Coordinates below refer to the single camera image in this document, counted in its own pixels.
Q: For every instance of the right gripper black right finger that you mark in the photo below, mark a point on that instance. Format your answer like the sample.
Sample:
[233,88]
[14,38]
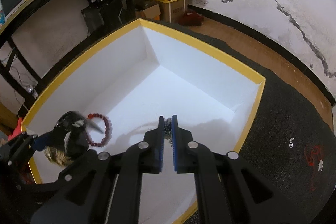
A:
[229,189]

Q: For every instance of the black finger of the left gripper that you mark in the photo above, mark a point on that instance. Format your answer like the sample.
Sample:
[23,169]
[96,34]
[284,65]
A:
[68,136]

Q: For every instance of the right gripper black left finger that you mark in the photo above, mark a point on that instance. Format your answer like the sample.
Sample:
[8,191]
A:
[102,188]

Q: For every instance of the gold black wristwatch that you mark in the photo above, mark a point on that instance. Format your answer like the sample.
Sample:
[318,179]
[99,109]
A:
[59,158]

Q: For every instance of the black yellow-edged desk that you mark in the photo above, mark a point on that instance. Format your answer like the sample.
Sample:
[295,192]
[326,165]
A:
[41,44]

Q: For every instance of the yellow white storage box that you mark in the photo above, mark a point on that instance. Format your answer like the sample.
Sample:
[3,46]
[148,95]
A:
[140,73]

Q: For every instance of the brown cardboard box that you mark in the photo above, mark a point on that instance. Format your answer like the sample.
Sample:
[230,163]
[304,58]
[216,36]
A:
[173,11]

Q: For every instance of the dark red floor cloth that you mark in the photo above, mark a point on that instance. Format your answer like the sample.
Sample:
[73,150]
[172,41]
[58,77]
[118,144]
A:
[191,19]

